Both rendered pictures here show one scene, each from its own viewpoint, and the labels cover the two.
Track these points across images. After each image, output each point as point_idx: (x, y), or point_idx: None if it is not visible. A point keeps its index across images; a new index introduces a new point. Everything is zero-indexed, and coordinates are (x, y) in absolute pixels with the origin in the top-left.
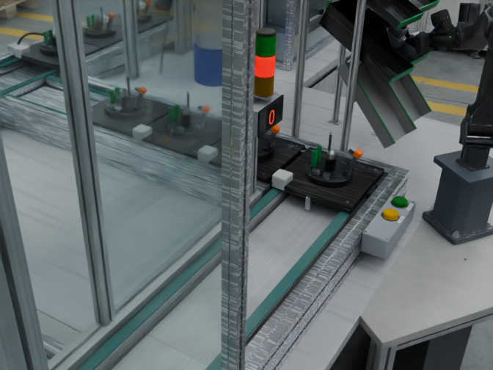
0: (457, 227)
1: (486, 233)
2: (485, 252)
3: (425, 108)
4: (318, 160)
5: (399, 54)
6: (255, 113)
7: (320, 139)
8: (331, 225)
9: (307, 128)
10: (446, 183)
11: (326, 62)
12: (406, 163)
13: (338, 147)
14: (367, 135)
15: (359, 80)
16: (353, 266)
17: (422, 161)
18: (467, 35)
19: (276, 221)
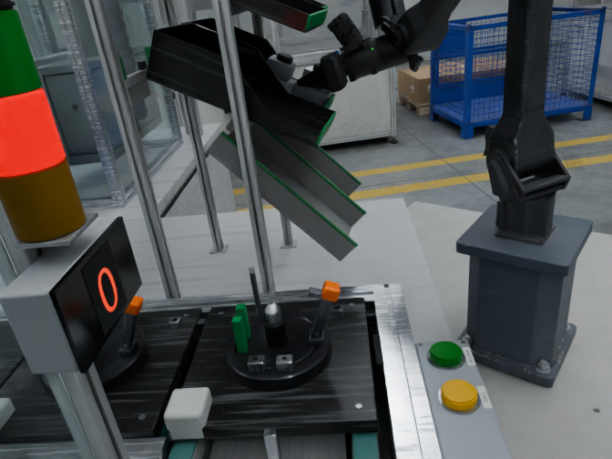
0: (541, 352)
1: (571, 341)
2: (605, 378)
3: (351, 182)
4: (246, 333)
5: (303, 99)
6: (41, 300)
7: (211, 284)
8: None
9: (183, 272)
10: (497, 282)
11: (169, 183)
12: (355, 271)
13: (245, 284)
14: (276, 251)
15: None
16: None
17: (374, 260)
18: (417, 22)
19: None
